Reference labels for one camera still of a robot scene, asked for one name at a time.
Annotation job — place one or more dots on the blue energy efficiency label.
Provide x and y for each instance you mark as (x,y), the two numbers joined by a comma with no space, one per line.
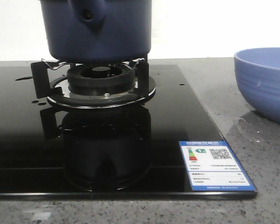
(213,166)

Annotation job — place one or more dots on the dark blue cooking pot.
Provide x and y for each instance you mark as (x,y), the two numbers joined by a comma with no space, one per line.
(97,31)

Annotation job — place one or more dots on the light blue ribbed bowl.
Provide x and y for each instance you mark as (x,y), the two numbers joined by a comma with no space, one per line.
(257,74)

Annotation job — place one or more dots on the black metal pot support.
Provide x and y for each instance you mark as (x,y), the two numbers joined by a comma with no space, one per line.
(50,81)

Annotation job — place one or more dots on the black glass gas stove top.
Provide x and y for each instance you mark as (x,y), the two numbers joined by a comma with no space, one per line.
(130,153)

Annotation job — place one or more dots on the black round gas burner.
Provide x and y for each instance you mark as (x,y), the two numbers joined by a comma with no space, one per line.
(97,80)

